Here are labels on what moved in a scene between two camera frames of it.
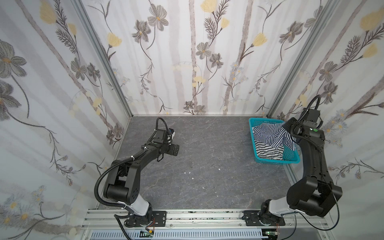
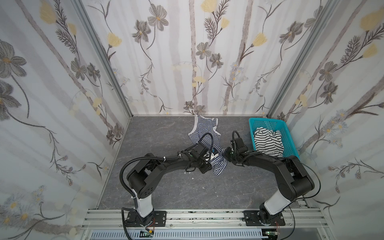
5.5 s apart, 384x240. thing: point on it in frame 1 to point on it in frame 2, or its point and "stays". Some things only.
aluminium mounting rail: x=183 y=219 stays
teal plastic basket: x=289 y=156 stays
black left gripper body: x=172 y=149 to x=205 y=160
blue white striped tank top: x=275 y=134 to x=203 y=130
